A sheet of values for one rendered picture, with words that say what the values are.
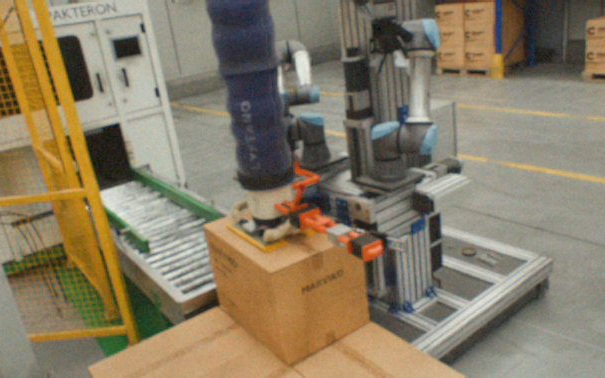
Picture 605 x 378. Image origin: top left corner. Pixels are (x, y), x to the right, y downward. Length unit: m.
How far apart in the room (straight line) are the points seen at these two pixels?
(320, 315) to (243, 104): 0.84
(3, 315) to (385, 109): 2.11
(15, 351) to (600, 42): 8.13
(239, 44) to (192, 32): 10.31
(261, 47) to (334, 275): 0.87
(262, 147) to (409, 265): 1.17
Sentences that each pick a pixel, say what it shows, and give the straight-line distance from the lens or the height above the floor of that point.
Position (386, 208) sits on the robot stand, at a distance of 2.32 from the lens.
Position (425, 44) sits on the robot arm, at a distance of 2.27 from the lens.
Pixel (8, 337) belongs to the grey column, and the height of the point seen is 0.42.
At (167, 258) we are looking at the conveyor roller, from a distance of 3.12.
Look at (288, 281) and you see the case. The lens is 1.96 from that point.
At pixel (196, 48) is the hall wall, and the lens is 12.26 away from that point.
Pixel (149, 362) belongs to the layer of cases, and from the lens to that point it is 2.34.
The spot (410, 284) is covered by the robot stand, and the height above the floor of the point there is 0.35.
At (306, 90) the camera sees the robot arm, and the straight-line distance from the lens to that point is 2.52.
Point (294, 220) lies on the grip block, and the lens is 1.96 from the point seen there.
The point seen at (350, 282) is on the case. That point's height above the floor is 0.76.
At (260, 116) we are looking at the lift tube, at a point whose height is 1.44.
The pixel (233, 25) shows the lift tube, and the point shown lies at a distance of 1.93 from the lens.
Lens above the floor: 1.85
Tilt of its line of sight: 20 degrees down
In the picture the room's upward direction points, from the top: 8 degrees counter-clockwise
